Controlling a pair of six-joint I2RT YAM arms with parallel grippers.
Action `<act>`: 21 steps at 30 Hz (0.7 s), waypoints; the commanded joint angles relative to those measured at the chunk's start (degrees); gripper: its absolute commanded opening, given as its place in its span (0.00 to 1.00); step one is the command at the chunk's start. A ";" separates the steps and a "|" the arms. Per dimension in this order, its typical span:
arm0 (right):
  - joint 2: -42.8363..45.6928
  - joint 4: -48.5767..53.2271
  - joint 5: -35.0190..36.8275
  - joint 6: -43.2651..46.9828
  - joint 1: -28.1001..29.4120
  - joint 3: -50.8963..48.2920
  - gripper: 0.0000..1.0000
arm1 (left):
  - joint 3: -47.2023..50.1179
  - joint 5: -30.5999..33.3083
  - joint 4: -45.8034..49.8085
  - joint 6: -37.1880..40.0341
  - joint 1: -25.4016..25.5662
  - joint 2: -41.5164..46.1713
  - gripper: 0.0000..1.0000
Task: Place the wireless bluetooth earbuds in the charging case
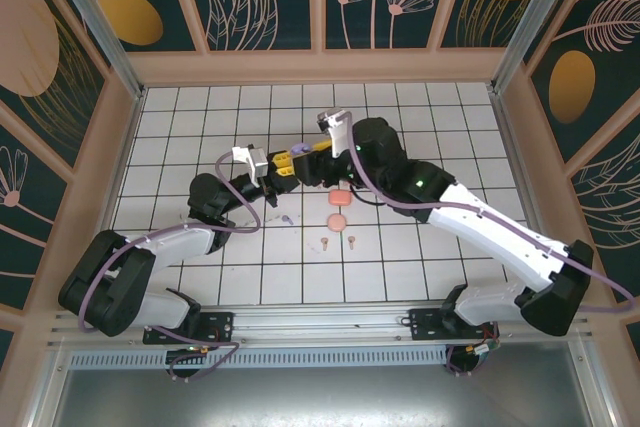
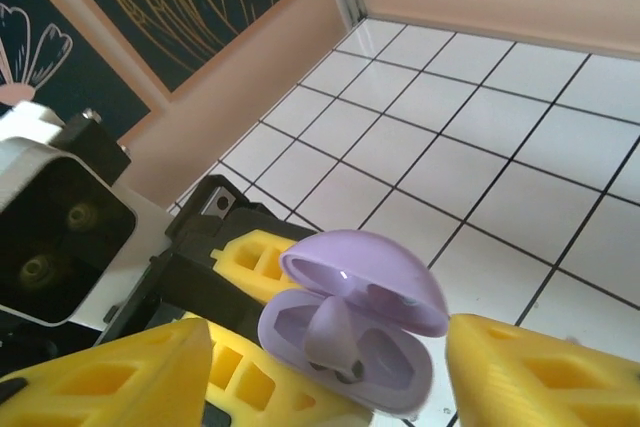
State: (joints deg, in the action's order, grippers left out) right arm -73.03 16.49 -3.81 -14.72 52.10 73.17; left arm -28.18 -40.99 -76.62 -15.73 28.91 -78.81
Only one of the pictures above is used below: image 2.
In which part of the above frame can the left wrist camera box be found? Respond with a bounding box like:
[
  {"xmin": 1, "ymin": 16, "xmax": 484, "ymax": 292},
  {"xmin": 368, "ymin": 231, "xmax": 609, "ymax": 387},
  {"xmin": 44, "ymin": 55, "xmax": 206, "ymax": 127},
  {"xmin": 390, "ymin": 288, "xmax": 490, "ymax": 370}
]
[{"xmin": 0, "ymin": 100, "xmax": 174, "ymax": 329}]

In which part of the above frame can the purple earbud charging case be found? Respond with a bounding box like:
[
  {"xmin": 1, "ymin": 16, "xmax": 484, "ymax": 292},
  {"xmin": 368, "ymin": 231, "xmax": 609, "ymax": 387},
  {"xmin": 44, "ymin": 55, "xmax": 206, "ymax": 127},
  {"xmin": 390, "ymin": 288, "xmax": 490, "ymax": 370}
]
[{"xmin": 257, "ymin": 229, "xmax": 449, "ymax": 421}]

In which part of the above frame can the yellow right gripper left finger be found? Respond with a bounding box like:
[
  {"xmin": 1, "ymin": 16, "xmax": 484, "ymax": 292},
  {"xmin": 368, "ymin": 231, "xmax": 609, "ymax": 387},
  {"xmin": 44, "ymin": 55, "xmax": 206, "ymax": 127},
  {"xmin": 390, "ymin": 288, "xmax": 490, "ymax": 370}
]
[{"xmin": 0, "ymin": 318, "xmax": 212, "ymax": 427}]

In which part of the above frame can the purple wireless earbud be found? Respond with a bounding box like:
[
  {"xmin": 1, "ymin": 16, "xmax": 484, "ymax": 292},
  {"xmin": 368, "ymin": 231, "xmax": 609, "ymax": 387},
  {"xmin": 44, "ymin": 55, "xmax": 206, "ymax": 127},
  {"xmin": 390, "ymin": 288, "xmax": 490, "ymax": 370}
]
[{"xmin": 302, "ymin": 295, "xmax": 369, "ymax": 386}]

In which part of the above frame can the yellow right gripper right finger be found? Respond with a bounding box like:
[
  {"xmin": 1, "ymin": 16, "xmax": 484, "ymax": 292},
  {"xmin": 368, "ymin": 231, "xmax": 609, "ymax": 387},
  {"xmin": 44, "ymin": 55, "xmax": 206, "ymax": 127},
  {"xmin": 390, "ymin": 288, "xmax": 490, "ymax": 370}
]
[{"xmin": 446, "ymin": 313, "xmax": 640, "ymax": 427}]

